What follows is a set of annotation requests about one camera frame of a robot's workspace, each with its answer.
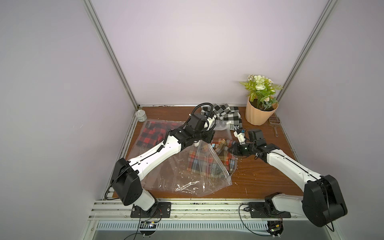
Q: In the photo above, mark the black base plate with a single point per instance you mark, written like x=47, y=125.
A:
x=158, y=210
x=266, y=210

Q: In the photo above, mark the peach flower pot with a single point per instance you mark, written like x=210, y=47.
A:
x=258, y=117

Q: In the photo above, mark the circuit board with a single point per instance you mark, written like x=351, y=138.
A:
x=147, y=228
x=275, y=228

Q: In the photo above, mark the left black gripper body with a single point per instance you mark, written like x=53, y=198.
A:
x=202, y=135

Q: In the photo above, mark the black white plaid shirt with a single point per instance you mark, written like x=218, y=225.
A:
x=227, y=117

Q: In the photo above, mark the aluminium mounting rail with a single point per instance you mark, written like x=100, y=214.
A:
x=189, y=214

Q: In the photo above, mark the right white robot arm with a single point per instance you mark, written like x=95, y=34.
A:
x=322, y=201

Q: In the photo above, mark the multicolour plaid shirt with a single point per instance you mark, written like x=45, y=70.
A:
x=212, y=159

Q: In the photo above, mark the small metal can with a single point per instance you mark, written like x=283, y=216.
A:
x=141, y=115

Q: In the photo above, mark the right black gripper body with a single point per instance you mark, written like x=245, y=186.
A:
x=238, y=149

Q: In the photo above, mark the clear plastic vacuum bag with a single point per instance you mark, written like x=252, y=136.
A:
x=172, y=175

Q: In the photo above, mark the right circuit board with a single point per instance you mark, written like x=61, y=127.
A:
x=275, y=228

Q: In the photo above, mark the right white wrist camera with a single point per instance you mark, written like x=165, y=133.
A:
x=240, y=134

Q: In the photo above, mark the left circuit board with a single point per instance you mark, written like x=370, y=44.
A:
x=147, y=228

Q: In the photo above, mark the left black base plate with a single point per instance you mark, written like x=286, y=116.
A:
x=158, y=210

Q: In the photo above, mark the green artificial plant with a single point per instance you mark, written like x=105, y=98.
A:
x=262, y=91

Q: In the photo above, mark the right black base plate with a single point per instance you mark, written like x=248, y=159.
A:
x=266, y=210

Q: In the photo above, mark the red black plaid shirt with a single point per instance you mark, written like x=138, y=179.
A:
x=153, y=132

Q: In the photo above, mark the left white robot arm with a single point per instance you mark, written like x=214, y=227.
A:
x=127, y=175

